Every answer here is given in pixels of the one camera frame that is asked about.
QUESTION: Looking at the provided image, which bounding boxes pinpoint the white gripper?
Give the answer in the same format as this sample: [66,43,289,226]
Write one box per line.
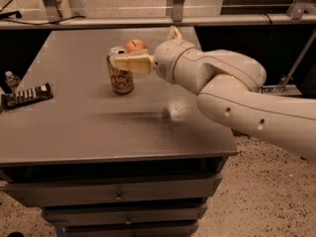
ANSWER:
[110,26,197,85]

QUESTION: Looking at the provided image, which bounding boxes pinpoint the orange soda can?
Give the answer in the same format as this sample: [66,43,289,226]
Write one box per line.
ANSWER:
[107,46,134,95]

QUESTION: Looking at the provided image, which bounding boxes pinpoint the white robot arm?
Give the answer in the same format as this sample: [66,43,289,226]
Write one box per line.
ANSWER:
[110,27,316,160]

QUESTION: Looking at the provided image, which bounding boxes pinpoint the red apple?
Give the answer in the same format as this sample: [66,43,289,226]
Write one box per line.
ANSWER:
[124,39,147,52]

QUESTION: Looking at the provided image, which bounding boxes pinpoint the grey drawer cabinet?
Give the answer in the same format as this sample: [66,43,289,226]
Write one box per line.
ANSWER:
[0,27,239,237]

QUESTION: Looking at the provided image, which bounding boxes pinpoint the dark snack bar wrapper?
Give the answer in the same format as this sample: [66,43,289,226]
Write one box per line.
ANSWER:
[1,83,53,110]

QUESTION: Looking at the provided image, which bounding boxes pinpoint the clear plastic water bottle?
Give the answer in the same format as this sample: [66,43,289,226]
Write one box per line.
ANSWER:
[5,71,21,91]

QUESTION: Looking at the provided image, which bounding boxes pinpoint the middle grey drawer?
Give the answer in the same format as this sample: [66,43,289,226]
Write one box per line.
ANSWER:
[42,202,207,226]

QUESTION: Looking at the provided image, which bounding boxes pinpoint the grey drawer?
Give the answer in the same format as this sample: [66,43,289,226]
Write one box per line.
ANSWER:
[42,202,207,226]
[66,220,198,237]
[4,174,221,207]

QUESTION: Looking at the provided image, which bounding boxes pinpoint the top grey drawer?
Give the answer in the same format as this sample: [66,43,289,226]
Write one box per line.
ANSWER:
[4,174,221,207]

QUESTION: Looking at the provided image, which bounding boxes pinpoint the bottom grey drawer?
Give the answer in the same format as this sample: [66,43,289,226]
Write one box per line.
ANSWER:
[66,220,198,237]

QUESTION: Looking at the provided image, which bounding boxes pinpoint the low aluminium floor rail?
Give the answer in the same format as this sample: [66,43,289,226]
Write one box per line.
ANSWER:
[261,85,301,97]

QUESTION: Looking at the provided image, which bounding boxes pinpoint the aluminium frame rail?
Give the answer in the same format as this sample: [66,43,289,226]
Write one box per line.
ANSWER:
[0,14,316,30]

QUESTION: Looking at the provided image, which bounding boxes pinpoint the black cable on rail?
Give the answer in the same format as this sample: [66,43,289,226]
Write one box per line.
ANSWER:
[0,15,87,26]

